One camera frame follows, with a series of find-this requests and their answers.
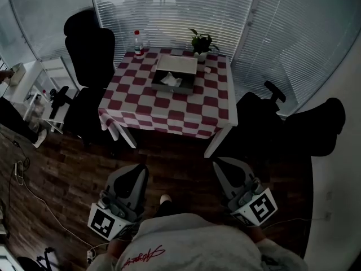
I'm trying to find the clear bottle with red cap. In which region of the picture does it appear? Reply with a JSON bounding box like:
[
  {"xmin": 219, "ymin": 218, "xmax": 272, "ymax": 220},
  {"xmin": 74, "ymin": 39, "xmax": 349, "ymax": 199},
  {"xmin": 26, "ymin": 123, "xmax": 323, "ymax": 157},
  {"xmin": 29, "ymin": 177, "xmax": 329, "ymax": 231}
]
[{"xmin": 133, "ymin": 30, "xmax": 146, "ymax": 58}]

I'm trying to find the grey box with lid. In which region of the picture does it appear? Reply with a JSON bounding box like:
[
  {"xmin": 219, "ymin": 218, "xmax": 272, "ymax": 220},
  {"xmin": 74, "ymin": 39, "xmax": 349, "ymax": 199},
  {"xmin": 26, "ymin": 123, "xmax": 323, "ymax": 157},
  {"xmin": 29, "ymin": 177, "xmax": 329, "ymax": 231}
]
[{"xmin": 151, "ymin": 54, "xmax": 199, "ymax": 96}]

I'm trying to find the slanted window blind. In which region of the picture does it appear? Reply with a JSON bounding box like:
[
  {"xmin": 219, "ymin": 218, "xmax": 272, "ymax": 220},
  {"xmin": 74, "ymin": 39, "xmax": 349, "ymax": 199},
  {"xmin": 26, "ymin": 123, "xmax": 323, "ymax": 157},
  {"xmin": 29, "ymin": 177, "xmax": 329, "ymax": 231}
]
[{"xmin": 231, "ymin": 0, "xmax": 361, "ymax": 116}]

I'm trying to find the thin white cable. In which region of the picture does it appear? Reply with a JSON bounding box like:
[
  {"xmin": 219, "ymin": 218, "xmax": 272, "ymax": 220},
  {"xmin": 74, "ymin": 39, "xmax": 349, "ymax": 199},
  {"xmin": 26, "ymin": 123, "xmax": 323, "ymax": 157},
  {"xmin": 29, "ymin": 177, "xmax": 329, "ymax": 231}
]
[{"xmin": 265, "ymin": 215, "xmax": 325, "ymax": 230}]

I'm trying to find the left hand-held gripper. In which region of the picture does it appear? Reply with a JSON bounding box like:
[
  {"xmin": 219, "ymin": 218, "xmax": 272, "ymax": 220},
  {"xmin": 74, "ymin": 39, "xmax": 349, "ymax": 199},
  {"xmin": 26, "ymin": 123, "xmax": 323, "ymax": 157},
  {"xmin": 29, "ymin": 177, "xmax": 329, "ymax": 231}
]
[{"xmin": 87, "ymin": 164, "xmax": 149, "ymax": 242}]

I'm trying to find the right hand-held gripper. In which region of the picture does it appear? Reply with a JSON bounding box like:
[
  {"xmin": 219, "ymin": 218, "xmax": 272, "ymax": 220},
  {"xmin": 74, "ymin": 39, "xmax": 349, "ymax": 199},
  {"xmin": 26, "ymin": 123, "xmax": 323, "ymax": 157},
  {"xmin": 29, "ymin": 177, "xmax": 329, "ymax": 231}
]
[{"xmin": 212, "ymin": 156, "xmax": 279, "ymax": 227}]

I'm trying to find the long white floor cable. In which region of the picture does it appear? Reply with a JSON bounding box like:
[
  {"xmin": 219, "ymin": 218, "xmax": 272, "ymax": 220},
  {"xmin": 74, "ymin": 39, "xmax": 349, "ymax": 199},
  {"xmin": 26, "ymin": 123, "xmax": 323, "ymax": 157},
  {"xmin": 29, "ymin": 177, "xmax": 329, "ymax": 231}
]
[{"xmin": 13, "ymin": 160, "xmax": 111, "ymax": 251}]

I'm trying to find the red white checkered tablecloth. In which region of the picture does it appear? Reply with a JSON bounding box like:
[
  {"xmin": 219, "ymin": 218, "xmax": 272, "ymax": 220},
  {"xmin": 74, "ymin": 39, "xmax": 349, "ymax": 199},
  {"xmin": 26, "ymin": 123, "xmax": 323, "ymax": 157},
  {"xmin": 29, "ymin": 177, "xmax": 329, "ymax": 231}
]
[{"xmin": 98, "ymin": 47, "xmax": 230, "ymax": 139}]

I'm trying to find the person's black trouser leg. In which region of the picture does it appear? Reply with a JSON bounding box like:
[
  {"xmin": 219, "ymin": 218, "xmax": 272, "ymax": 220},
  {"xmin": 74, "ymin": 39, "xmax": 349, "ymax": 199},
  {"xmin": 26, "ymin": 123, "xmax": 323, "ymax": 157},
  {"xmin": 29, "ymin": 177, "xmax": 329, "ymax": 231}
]
[{"xmin": 153, "ymin": 199, "xmax": 182, "ymax": 218}]

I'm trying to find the white shelf unit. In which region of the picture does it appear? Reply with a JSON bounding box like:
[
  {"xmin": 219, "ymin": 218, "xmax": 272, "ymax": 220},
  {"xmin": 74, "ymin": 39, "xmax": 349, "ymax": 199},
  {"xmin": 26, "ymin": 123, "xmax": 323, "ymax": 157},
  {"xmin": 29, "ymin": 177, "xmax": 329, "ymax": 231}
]
[{"xmin": 0, "ymin": 56, "xmax": 74, "ymax": 135}]

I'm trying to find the white paper item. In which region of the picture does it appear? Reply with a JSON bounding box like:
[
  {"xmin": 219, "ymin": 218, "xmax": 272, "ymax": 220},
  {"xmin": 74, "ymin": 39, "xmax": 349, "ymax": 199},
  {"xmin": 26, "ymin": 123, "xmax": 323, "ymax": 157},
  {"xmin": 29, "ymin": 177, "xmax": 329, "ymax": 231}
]
[{"xmin": 160, "ymin": 72, "xmax": 183, "ymax": 88}]

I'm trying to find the white table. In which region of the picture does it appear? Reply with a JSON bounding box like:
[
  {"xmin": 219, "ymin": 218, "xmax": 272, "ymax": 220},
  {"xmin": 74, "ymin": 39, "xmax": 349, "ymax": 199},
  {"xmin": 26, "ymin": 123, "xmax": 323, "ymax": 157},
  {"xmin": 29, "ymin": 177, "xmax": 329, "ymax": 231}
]
[{"xmin": 98, "ymin": 47, "xmax": 239, "ymax": 159}]

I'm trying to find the black office chair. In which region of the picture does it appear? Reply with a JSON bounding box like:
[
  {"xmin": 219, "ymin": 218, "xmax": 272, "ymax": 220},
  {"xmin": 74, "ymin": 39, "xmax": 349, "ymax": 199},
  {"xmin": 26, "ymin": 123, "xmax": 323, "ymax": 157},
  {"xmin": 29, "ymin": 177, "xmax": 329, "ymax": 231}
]
[
  {"xmin": 50, "ymin": 9, "xmax": 117, "ymax": 147},
  {"xmin": 217, "ymin": 80, "xmax": 346, "ymax": 159}
]

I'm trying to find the person's right forearm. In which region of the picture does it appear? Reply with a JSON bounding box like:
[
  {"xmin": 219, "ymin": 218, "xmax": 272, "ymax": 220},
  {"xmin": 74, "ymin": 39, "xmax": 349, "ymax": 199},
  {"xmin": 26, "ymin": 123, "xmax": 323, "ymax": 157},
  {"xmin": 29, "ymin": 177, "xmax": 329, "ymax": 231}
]
[{"xmin": 247, "ymin": 225, "xmax": 267, "ymax": 243}]

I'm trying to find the beige box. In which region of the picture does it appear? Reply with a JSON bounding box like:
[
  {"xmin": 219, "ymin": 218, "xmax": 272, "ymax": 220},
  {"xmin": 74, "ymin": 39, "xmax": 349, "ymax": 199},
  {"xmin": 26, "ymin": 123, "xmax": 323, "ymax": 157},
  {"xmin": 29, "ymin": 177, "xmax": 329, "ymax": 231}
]
[{"xmin": 9, "ymin": 63, "xmax": 27, "ymax": 86}]

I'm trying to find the black floor cable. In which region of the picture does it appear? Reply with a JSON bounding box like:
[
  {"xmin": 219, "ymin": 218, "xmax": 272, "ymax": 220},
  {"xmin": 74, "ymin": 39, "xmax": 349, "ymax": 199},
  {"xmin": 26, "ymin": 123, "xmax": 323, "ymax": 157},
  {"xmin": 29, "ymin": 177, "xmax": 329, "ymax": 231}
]
[{"xmin": 0, "ymin": 128, "xmax": 31, "ymax": 239}]

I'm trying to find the black tripod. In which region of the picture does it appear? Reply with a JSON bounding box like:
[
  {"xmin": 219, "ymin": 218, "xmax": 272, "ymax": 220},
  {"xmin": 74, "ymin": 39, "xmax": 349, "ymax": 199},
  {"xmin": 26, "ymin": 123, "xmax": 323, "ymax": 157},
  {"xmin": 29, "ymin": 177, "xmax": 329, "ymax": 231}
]
[{"xmin": 16, "ymin": 246, "xmax": 60, "ymax": 271}]

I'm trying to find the green plant in white pot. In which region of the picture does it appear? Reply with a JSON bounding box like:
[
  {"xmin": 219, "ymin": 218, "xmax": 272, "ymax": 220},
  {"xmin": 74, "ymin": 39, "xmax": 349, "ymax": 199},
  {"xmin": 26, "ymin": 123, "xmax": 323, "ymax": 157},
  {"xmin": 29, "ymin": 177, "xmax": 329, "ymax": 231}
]
[{"xmin": 188, "ymin": 28, "xmax": 221, "ymax": 63}]

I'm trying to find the wide window blind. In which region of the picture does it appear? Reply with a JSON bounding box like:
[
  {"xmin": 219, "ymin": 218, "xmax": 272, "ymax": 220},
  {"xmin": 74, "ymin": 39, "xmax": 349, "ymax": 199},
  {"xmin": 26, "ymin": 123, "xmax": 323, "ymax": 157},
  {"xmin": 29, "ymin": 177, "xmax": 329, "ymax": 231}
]
[{"xmin": 89, "ymin": 0, "xmax": 259, "ymax": 65}]

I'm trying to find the person's left forearm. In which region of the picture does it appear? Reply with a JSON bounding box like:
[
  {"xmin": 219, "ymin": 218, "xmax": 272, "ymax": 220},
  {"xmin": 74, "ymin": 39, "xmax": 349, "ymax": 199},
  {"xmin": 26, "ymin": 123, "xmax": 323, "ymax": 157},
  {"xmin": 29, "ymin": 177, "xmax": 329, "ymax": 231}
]
[{"xmin": 108, "ymin": 237, "xmax": 134, "ymax": 260}]

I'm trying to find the person's grey sweatshirt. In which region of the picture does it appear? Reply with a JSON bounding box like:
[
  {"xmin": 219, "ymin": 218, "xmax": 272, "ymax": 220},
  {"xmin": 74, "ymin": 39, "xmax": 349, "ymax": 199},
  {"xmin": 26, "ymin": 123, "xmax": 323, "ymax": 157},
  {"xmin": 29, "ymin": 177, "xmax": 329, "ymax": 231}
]
[{"xmin": 86, "ymin": 212, "xmax": 309, "ymax": 271}]

